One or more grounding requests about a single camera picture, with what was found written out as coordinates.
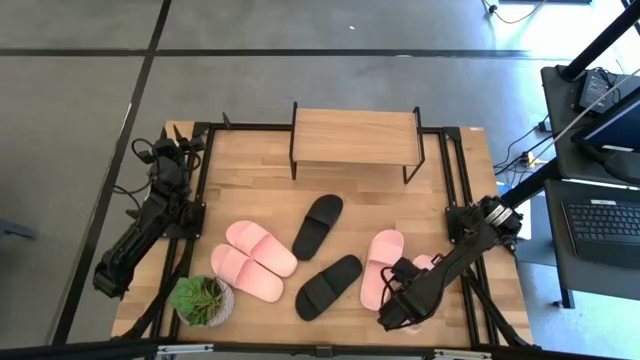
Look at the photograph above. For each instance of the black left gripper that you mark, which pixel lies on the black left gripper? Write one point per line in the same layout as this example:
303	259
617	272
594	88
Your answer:
172	152

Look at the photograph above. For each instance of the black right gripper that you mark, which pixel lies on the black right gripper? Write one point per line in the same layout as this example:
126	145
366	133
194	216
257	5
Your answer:
417	295

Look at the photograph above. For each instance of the black rubber slide sandal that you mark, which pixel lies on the black rubber slide sandal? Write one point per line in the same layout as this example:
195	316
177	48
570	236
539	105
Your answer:
317	227
325	290

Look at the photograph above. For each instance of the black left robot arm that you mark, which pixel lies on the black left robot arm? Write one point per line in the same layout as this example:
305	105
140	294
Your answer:
140	240

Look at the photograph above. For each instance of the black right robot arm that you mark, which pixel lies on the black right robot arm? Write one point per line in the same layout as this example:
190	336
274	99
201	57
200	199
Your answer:
470	245

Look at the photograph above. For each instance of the potted green plant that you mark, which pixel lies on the potted green plant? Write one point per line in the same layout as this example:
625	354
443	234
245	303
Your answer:
228	302

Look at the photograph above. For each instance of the white paper sheet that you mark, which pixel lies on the white paper sheet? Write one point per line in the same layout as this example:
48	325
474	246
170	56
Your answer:
525	222

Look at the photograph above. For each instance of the green succulent plant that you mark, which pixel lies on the green succulent plant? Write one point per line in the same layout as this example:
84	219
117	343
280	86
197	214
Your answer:
195	300

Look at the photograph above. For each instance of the grey floor object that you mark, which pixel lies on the grey floor object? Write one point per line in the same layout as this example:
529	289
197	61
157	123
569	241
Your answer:
15	230

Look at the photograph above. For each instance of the black diagonal stand pole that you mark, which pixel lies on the black diagonal stand pole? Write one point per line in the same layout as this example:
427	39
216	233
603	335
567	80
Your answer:
600	40
530	184

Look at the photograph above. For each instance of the power strip with yellow plug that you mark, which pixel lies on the power strip with yellow plug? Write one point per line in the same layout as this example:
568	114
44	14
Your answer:
529	160

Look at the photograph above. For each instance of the black laptop keyboard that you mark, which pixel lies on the black laptop keyboard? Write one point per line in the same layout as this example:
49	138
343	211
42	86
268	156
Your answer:
605	225

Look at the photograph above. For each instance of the black equipment desk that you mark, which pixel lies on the black equipment desk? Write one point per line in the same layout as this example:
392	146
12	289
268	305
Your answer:
560	125

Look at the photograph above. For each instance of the black computer monitor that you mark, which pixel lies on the black computer monitor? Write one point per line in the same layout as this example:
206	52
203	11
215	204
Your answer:
620	130

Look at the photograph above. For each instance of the black power adapter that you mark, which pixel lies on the black power adapter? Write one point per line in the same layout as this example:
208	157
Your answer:
594	90

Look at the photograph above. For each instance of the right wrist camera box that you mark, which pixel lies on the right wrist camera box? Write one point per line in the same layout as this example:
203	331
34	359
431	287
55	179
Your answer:
404	270

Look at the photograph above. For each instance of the black aluminium table frame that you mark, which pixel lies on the black aluminium table frame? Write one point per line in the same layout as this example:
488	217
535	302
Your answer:
250	126

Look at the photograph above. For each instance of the wooden shelf with black frame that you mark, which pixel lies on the wooden shelf with black frame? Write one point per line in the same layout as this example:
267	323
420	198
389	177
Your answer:
355	137

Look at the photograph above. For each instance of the black camera mounting bar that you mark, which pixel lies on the black camera mounting bar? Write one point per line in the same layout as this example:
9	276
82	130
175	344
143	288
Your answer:
100	350

